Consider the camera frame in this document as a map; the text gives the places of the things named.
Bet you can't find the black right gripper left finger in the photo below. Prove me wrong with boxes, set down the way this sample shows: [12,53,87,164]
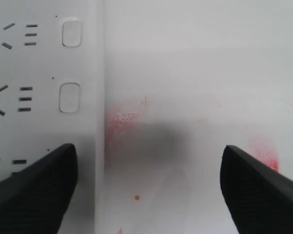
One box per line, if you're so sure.
[0,144,78,234]

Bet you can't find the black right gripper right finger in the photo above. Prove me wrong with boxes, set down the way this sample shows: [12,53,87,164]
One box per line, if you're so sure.
[220,145,293,234]

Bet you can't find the white five-outlet power strip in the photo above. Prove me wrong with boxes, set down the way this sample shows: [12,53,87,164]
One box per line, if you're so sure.
[0,0,105,234]

